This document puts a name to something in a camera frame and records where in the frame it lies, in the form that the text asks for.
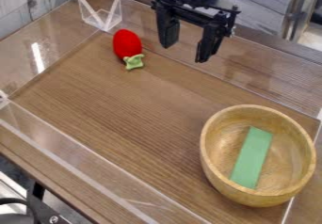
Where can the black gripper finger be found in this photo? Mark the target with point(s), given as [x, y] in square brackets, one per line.
[168, 27]
[210, 42]

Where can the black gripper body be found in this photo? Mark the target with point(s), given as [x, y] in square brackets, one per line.
[202, 12]

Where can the red plush strawberry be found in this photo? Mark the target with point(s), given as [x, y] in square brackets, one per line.
[127, 48]

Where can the metal stand in background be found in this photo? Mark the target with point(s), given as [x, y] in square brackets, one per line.
[297, 19]

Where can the wooden bowl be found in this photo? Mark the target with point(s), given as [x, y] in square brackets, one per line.
[290, 162]

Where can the green rectangular block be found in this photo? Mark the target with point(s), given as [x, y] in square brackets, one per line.
[251, 158]

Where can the black table leg clamp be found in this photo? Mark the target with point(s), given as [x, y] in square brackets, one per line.
[23, 207]

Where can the clear acrylic tray wall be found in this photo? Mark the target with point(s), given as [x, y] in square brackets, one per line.
[103, 191]

